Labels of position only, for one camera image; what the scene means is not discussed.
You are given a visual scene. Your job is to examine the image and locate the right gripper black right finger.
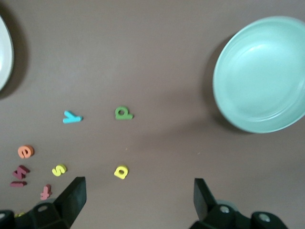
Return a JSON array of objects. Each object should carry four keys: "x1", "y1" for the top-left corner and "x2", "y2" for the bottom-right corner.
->
[{"x1": 189, "y1": 177, "x2": 252, "y2": 229}]

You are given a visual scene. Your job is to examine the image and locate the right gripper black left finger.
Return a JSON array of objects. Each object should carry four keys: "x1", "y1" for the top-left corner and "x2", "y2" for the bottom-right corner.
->
[{"x1": 23, "y1": 176, "x2": 87, "y2": 229}]

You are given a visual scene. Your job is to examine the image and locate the yellow letter d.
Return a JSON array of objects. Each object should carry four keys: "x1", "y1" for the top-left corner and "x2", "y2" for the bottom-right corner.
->
[{"x1": 113, "y1": 165, "x2": 128, "y2": 179}]

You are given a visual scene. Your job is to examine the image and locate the teal foam letter y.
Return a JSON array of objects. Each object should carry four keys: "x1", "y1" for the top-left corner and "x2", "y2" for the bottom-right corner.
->
[{"x1": 62, "y1": 110, "x2": 83, "y2": 124}]

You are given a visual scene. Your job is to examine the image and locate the green foam letter p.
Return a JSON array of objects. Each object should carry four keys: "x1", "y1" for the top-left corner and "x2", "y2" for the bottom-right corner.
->
[{"x1": 114, "y1": 106, "x2": 133, "y2": 120}]

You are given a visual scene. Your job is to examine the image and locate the pink foam letter f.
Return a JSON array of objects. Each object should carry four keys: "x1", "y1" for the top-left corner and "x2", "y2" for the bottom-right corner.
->
[{"x1": 40, "y1": 183, "x2": 52, "y2": 200}]

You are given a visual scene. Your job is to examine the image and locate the yellow foam letter s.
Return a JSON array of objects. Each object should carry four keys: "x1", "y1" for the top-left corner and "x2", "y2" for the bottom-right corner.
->
[{"x1": 51, "y1": 164, "x2": 67, "y2": 177}]

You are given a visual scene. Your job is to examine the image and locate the dark red foam letter k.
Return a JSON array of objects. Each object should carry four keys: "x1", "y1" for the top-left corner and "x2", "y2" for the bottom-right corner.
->
[{"x1": 12, "y1": 165, "x2": 31, "y2": 179}]

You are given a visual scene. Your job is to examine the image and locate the orange foam letter e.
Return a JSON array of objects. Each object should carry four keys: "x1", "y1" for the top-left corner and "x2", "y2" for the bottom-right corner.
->
[{"x1": 18, "y1": 145, "x2": 34, "y2": 159}]

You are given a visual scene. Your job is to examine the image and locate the green plate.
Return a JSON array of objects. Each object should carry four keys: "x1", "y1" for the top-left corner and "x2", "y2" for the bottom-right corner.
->
[{"x1": 213, "y1": 16, "x2": 305, "y2": 134}]

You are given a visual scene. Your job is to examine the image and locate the beige plate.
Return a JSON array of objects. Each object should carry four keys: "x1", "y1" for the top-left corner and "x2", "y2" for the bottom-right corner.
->
[{"x1": 0, "y1": 15, "x2": 14, "y2": 93}]

